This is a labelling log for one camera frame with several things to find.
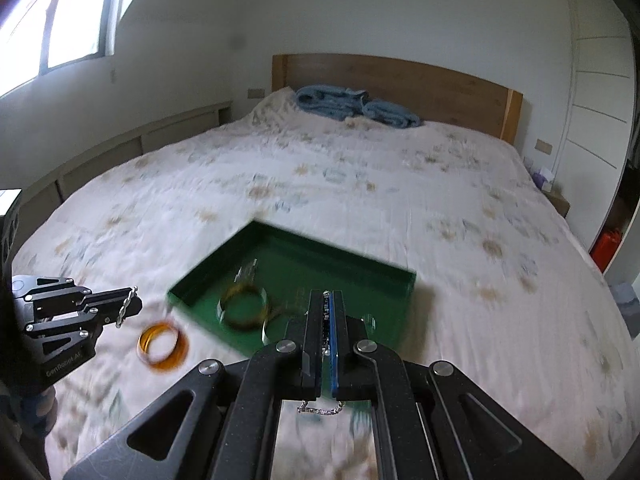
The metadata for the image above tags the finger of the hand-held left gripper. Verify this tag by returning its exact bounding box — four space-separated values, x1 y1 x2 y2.
24 306 142 342
14 275 144 319

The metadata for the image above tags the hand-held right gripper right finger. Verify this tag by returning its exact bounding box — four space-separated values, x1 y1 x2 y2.
330 289 583 480

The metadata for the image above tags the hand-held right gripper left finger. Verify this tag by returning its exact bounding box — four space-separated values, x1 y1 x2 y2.
62 289 326 480

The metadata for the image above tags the silver bangle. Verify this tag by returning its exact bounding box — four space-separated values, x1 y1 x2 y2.
260 305 301 348

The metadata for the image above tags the silver bead necklace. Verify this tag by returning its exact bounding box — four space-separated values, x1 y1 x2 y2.
297 291 347 417

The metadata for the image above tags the silver link chain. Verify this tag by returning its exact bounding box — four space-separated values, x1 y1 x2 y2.
116 286 138 329

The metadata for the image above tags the green tray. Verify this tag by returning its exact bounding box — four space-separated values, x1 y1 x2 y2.
166 218 417 361

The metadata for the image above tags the brown grey bangle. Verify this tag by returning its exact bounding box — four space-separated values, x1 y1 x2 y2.
217 282 268 333

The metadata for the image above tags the person's left hand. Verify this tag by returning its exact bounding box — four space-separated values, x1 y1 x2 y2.
0 384 58 441

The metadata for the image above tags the amber bangle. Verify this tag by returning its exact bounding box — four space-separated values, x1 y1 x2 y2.
137 321 191 375

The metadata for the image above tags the blue blanket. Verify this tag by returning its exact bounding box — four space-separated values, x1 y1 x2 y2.
295 84 422 131

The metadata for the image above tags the wooden nightstand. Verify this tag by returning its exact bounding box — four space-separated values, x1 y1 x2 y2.
542 191 571 218

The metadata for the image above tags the window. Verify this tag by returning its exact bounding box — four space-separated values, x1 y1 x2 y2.
0 0 126 98

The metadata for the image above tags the wooden headboard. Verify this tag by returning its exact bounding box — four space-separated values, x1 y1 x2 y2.
271 53 524 146

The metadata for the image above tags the red container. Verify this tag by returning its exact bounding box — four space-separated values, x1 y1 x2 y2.
590 227 623 271

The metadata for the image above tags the white wardrobe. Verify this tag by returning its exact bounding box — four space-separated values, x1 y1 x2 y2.
565 0 640 281

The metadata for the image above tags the low wooden wall cabinet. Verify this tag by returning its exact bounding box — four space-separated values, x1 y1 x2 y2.
0 101 233 211

